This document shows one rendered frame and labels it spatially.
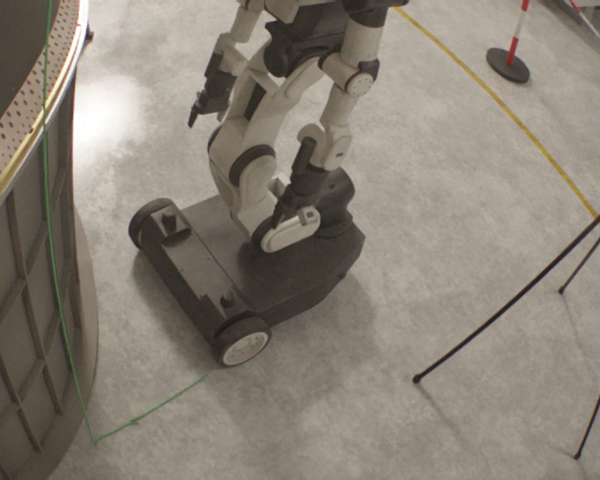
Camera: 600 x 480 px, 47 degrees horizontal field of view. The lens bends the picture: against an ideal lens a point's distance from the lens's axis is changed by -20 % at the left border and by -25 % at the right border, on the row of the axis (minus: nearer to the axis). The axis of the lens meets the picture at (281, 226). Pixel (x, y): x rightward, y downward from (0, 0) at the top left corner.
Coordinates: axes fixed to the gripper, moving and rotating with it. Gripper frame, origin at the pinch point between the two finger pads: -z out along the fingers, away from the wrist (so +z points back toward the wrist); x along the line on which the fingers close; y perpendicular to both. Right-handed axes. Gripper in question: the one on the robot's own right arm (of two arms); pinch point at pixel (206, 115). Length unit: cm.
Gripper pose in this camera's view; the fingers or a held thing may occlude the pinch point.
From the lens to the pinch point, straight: 252.3
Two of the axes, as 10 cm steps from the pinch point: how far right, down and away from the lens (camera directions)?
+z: 3.1, -7.1, -6.4
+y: 5.6, 6.7, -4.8
